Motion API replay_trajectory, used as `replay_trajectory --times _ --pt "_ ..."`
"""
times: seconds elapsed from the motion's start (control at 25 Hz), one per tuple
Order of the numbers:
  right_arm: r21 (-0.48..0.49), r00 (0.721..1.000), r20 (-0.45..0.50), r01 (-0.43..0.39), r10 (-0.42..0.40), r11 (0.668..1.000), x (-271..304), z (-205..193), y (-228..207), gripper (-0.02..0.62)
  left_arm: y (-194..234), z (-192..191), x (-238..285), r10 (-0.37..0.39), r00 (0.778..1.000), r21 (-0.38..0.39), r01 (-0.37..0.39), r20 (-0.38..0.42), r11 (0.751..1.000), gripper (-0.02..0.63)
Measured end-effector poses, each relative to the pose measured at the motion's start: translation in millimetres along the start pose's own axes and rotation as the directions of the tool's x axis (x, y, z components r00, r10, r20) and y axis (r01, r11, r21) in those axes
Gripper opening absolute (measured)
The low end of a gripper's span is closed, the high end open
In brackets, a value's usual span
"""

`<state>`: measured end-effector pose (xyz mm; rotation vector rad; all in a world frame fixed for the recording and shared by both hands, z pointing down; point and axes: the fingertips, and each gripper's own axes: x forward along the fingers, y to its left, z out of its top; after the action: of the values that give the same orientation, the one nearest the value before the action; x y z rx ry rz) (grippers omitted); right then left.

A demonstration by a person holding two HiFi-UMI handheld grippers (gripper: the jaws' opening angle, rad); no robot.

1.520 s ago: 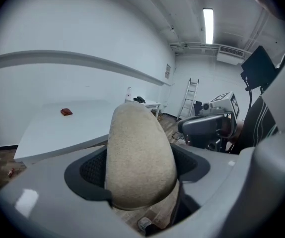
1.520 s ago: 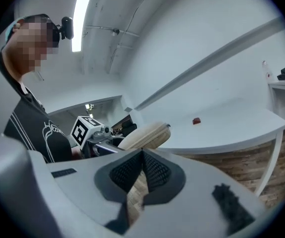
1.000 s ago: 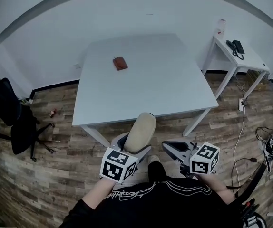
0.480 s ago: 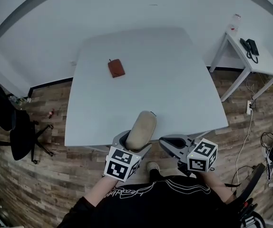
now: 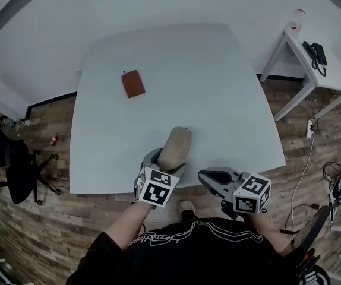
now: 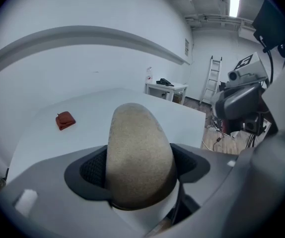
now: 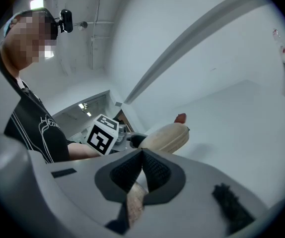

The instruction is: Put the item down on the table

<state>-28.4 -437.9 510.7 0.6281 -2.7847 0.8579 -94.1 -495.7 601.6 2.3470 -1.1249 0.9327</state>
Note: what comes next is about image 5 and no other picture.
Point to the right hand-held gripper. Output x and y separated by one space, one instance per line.
252 193

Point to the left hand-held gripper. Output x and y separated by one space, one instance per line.
155 188

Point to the tan cylindrical pouch item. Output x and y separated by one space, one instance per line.
175 147

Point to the person's left forearm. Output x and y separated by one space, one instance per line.
136 224

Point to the person's right forearm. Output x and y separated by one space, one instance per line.
270 233

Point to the person's beige shoe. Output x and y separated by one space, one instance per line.
186 206

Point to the person's black trouser leg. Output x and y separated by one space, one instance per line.
189 215

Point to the person's black printed shirt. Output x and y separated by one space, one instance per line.
194 254

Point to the white table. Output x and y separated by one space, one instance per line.
188 85

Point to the brown leather wallet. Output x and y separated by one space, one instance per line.
133 83

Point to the white power strip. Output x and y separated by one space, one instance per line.
309 129

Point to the small brown bottle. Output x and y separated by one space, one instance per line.
54 139

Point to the black office chair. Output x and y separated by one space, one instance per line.
20 171

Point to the white side desk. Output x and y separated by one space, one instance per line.
322 73

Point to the black desk phone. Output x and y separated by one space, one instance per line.
318 53

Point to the clear plastic bottle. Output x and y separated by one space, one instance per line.
297 19

